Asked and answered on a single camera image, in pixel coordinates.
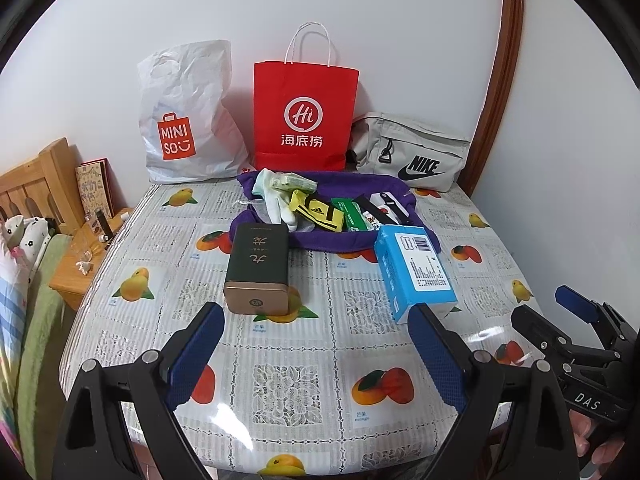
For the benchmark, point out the fruit print tablecloth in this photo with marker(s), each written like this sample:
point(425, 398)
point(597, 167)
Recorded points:
point(300, 350)

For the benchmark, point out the patterned book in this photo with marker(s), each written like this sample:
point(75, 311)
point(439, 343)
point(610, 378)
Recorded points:
point(94, 187)

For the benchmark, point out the purple fabric basket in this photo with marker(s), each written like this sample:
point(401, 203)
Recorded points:
point(325, 247)

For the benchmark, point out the light green tissue packet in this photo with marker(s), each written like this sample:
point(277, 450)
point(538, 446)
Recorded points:
point(295, 181)

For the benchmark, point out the striped blanket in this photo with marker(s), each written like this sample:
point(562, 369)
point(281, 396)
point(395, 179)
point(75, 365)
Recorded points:
point(10, 320)

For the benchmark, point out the black and white packet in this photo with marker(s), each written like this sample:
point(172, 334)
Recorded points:
point(395, 205)

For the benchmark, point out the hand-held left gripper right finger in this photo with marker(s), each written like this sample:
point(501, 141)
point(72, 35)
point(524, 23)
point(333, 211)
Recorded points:
point(440, 355)

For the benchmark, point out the dark green tin box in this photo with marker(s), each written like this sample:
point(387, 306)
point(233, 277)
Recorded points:
point(257, 265)

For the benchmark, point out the red paper bag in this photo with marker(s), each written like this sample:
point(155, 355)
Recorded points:
point(302, 120)

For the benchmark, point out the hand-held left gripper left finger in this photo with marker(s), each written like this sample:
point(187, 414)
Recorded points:
point(192, 355)

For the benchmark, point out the brown wooden door frame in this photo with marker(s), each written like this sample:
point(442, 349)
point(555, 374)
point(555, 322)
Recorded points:
point(505, 60)

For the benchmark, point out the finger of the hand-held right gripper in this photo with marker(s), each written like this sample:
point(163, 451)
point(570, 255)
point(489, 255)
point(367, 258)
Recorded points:
point(540, 332)
point(577, 302)

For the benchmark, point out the wooden headboard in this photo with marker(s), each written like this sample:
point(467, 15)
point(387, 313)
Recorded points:
point(35, 180)

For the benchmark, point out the small dark bottle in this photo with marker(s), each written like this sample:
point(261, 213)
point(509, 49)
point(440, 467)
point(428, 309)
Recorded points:
point(101, 220)

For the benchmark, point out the yellow and black pouch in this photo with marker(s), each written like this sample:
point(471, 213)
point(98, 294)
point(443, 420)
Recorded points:
point(320, 212)

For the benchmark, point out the green wet wipe packet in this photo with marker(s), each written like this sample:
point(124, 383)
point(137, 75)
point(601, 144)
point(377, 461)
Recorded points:
point(352, 215)

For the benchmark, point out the wooden nightstand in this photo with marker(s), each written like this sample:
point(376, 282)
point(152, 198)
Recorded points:
point(75, 280)

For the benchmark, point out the person's right hand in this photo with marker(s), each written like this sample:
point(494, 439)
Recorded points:
point(582, 432)

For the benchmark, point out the blue cardboard box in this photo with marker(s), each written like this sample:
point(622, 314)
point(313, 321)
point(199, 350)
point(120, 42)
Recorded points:
point(415, 270)

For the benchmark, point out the white plastic shopping bag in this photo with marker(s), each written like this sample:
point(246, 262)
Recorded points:
point(195, 95)

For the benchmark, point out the white glove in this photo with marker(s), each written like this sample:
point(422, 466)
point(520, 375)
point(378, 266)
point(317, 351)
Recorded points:
point(282, 210)

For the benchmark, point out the grey waist bag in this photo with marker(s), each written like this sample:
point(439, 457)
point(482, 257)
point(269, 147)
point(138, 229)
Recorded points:
point(415, 155)

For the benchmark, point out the polka dot pillow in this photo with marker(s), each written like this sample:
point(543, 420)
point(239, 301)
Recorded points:
point(30, 240)

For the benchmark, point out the light green face mask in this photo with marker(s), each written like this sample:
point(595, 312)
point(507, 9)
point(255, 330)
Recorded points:
point(262, 182)

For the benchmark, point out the green blanket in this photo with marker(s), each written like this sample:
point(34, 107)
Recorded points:
point(42, 320)

